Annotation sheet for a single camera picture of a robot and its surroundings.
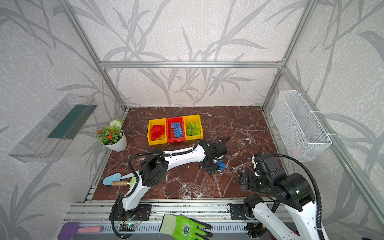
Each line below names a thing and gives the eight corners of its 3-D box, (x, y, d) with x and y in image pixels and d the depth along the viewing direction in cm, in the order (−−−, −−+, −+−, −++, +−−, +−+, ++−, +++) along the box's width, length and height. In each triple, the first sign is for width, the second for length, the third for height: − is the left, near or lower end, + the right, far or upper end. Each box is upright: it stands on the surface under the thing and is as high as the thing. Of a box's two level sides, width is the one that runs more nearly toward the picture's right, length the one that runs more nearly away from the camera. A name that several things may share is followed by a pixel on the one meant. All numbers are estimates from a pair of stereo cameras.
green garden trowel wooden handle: (114, 185, 84) (111, 183, 82) (114, 182, 85) (112, 181, 83) (128, 185, 84) (126, 183, 82) (129, 182, 85) (127, 181, 83)
